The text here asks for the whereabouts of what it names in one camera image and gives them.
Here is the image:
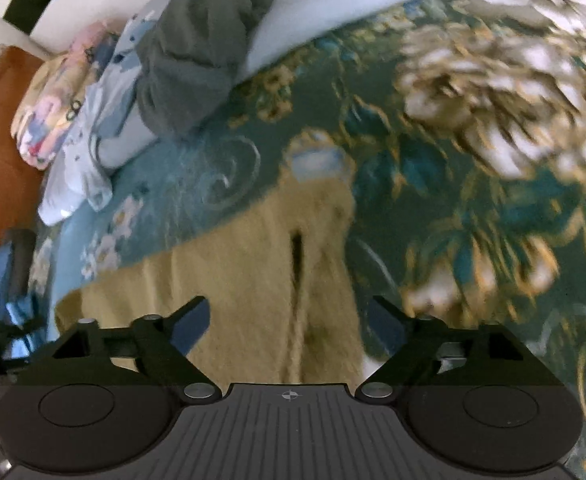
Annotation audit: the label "mustard yellow knitted sweater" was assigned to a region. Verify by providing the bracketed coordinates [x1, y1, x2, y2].
[55, 178, 364, 388]

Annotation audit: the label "blue and brown folded clothes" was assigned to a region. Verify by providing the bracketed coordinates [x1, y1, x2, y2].
[0, 227, 38, 340]

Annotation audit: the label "blue folded garment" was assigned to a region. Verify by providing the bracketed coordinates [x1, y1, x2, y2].
[4, 294, 48, 359]

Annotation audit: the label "light blue crumpled shirt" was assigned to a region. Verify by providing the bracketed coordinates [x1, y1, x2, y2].
[37, 71, 146, 226]

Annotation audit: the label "green floral bed sheet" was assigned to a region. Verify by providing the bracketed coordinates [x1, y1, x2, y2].
[29, 0, 586, 479]

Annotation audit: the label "pastel floral folded blanket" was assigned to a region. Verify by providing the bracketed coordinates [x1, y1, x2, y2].
[10, 21, 122, 170]

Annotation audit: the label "pale blue floral quilt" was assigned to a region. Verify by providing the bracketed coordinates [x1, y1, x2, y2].
[94, 0, 586, 168]

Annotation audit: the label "dark grey crumpled garment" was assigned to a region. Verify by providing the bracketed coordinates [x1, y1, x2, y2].
[136, 0, 273, 140]

